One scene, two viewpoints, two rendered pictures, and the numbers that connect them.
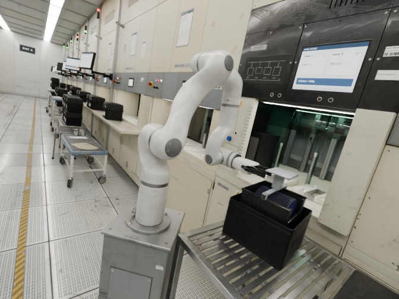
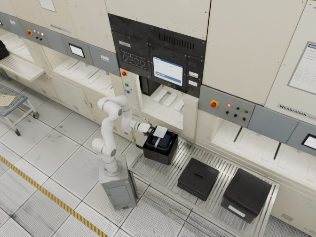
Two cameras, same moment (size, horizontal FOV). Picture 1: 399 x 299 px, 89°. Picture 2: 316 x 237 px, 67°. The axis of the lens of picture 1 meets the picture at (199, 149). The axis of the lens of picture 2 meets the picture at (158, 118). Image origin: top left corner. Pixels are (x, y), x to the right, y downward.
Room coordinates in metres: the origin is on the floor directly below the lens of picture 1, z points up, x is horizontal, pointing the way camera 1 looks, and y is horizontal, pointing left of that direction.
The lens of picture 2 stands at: (-0.49, -0.03, 2.87)
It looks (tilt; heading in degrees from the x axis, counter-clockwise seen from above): 49 degrees down; 346
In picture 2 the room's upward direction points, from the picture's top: 5 degrees counter-clockwise
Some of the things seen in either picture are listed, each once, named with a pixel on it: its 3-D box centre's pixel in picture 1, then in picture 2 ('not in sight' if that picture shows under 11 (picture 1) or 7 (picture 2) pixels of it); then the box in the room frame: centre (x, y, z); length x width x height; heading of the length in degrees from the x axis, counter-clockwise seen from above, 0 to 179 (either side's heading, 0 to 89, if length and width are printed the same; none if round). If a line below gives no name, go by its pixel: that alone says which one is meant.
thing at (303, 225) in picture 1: (266, 220); (161, 146); (0.83, -0.36, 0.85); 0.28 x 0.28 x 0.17; 50
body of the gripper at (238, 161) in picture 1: (244, 164); (143, 128); (0.94, -0.23, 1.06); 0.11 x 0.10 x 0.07; 49
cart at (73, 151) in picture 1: (83, 157); (5, 105); (2.77, 1.63, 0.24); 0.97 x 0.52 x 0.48; 43
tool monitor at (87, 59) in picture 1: (97, 66); not in sight; (3.54, 1.95, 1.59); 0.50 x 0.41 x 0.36; 130
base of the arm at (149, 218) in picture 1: (151, 201); (110, 163); (0.80, 0.16, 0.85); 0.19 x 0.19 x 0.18
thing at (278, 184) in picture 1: (271, 204); (160, 141); (0.83, -0.36, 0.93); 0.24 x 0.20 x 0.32; 140
